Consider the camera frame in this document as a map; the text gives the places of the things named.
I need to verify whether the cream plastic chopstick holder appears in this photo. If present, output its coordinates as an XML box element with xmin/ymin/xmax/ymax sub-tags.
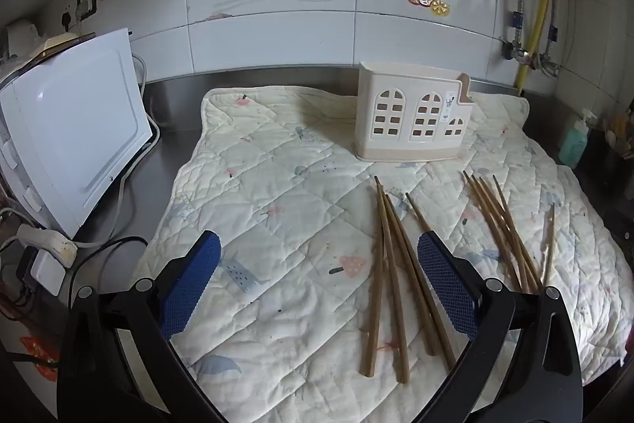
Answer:
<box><xmin>353</xmin><ymin>61</ymin><xmax>474</xmax><ymax>163</ymax></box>

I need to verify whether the yellow gas hose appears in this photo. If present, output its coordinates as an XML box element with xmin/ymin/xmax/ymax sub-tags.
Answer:
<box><xmin>514</xmin><ymin>0</ymin><xmax>563</xmax><ymax>94</ymax></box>

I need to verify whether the white power adapter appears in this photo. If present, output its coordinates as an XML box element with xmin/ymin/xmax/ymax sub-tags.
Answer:
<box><xmin>29</xmin><ymin>249</ymin><xmax>66</xmax><ymax>297</ymax></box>

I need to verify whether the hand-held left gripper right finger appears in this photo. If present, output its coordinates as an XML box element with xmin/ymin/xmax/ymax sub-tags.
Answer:
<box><xmin>411</xmin><ymin>231</ymin><xmax>582</xmax><ymax>423</ymax></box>

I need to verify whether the green soap pump bottle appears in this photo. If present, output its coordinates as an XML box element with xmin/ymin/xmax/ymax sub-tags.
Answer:
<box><xmin>559</xmin><ymin>107</ymin><xmax>598</xmax><ymax>169</ymax></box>

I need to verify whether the bunch of wooden chopsticks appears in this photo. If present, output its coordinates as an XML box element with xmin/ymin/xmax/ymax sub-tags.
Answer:
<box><xmin>393</xmin><ymin>215</ymin><xmax>457</xmax><ymax>371</ymax></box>

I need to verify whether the white power strip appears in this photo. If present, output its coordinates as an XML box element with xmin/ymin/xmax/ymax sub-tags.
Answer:
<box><xmin>15</xmin><ymin>224</ymin><xmax>78</xmax><ymax>269</ymax></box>

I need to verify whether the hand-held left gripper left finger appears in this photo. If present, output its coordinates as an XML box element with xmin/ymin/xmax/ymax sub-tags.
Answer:
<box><xmin>57</xmin><ymin>231</ymin><xmax>233</xmax><ymax>423</ymax></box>

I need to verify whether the metal pipe valve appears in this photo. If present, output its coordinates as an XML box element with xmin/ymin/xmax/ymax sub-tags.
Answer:
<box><xmin>535</xmin><ymin>51</ymin><xmax>560</xmax><ymax>79</ymax></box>
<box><xmin>500</xmin><ymin>37</ymin><xmax>533</xmax><ymax>67</ymax></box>

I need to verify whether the dark utensil jar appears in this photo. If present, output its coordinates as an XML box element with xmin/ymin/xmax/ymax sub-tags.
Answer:
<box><xmin>597</xmin><ymin>106</ymin><xmax>634</xmax><ymax>186</ymax></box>

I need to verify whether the black cable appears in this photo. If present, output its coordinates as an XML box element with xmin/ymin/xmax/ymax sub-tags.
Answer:
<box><xmin>64</xmin><ymin>235</ymin><xmax>149</xmax><ymax>300</ymax></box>

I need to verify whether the white microwave oven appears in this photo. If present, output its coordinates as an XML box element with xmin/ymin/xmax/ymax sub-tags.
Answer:
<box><xmin>0</xmin><ymin>28</ymin><xmax>154</xmax><ymax>240</ymax></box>

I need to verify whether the cream quilted printed mat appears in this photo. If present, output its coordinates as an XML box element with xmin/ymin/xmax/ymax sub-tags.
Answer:
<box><xmin>130</xmin><ymin>86</ymin><xmax>626</xmax><ymax>423</ymax></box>

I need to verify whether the red patterned bag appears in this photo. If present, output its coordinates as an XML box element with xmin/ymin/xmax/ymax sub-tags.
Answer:
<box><xmin>17</xmin><ymin>334</ymin><xmax>60</xmax><ymax>381</ymax></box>

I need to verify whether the white rounded object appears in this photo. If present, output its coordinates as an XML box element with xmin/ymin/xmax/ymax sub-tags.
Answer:
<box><xmin>5</xmin><ymin>21</ymin><xmax>38</xmax><ymax>57</ymax></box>

